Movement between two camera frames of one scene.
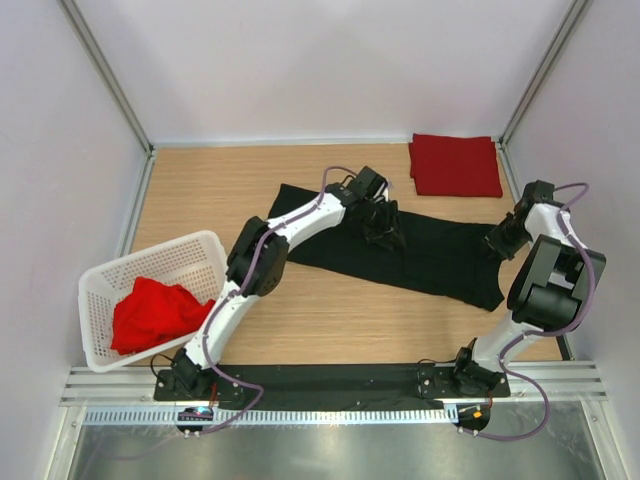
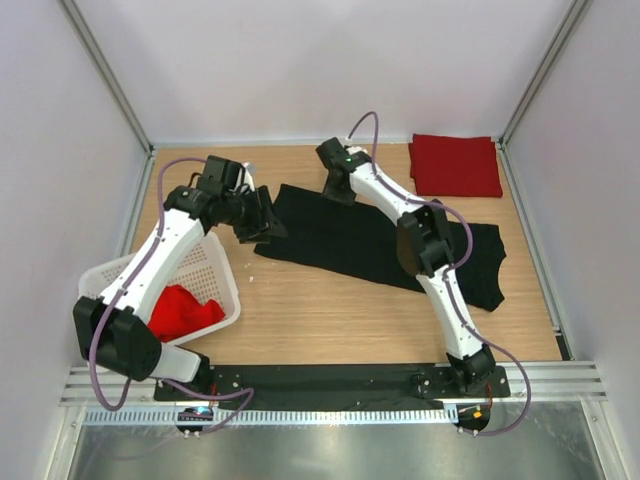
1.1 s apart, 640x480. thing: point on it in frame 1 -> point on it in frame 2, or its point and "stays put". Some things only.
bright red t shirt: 154,311 stays put
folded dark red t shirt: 454,165 stays put
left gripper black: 387,230 -> 264,220
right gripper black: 493,240 -> 329,192
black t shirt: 441,256 stays put
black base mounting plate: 417,388 stays put
